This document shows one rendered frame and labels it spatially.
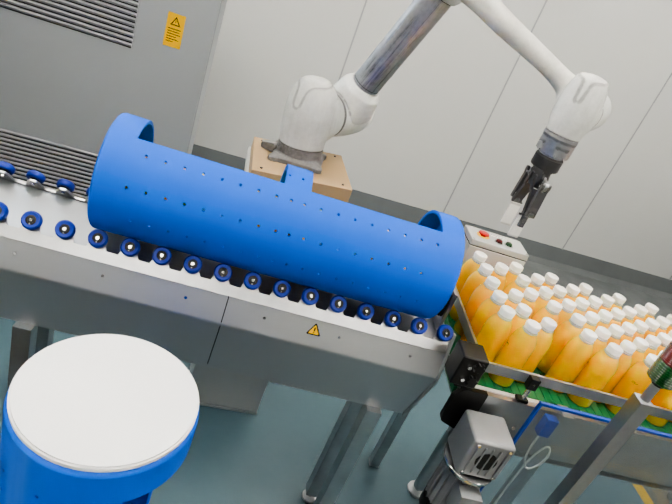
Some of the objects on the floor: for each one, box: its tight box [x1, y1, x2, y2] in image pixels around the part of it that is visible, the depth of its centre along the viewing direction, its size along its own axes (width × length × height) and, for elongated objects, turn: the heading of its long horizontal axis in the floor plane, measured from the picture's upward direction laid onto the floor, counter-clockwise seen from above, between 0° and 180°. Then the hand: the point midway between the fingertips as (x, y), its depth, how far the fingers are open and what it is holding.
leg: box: [302, 400, 363, 504], centre depth 194 cm, size 6×6×63 cm
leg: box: [313, 404, 382, 504], centre depth 182 cm, size 6×6×63 cm
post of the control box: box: [369, 411, 410, 468], centre depth 210 cm, size 4×4×100 cm
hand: (513, 220), depth 157 cm, fingers open, 6 cm apart
